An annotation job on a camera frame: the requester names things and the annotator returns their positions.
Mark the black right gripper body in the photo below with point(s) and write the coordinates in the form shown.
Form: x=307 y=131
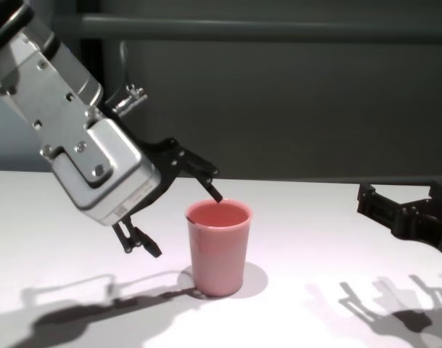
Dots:
x=438 y=224

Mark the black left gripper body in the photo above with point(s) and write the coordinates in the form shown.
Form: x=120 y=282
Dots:
x=166 y=159

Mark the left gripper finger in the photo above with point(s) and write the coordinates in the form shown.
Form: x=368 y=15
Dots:
x=202 y=168
x=135 y=237

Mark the pink plastic cup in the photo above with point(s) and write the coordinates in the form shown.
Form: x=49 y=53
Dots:
x=218 y=253

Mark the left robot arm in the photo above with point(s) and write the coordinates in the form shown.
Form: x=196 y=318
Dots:
x=75 y=69

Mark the thick grey horizontal pipe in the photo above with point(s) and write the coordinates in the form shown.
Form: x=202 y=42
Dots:
x=278 y=28

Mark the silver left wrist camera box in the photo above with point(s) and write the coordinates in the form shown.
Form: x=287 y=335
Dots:
x=133 y=181

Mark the black frame post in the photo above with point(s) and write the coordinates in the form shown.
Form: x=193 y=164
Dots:
x=102 y=65

